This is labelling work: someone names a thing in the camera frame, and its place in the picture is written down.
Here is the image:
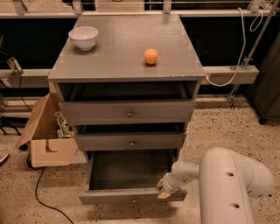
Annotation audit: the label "white hanging cable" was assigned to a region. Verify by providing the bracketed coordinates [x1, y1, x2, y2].
[205, 7, 264, 88]

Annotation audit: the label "grey drawer cabinet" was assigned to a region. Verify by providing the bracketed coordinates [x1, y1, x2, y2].
[47, 13, 207, 165]

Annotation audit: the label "orange fruit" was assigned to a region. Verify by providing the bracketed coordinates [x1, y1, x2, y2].
[144, 49, 158, 65]

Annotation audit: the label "green package in box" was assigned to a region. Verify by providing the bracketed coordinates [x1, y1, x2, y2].
[55, 111, 74, 138]

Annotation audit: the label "white bowl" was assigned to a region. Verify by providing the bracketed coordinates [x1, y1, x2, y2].
[68, 26, 99, 51]

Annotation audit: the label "grey top drawer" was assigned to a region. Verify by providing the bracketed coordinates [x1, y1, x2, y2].
[59, 99, 196, 126]

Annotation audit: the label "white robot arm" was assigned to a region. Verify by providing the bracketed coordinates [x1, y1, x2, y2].
[157, 148, 275, 224]

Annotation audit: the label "metal window rail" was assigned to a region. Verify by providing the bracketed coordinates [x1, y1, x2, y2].
[0, 66, 259, 88]

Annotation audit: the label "metal stand pole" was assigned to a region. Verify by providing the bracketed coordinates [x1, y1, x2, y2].
[227, 0, 280, 109]

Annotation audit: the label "grey drawer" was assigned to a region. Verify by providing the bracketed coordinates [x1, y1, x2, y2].
[75, 132, 186, 151]
[59, 99, 196, 126]
[79, 149, 178, 205]

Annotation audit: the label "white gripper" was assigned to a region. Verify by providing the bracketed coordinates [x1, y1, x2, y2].
[157, 172, 184, 200]

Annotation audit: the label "black floor cable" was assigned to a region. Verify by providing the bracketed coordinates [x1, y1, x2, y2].
[25, 152, 74, 224]

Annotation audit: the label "cardboard box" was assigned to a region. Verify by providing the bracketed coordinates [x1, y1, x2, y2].
[16, 82, 85, 168]

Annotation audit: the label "grey bottom drawer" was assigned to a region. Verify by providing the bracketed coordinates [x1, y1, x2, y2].
[79, 149, 178, 205]

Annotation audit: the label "dark grey side cabinet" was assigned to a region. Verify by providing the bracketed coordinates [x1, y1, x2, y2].
[248, 32, 280, 125]

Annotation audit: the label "grey middle drawer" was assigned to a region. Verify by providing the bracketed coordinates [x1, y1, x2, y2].
[75, 132, 186, 151]

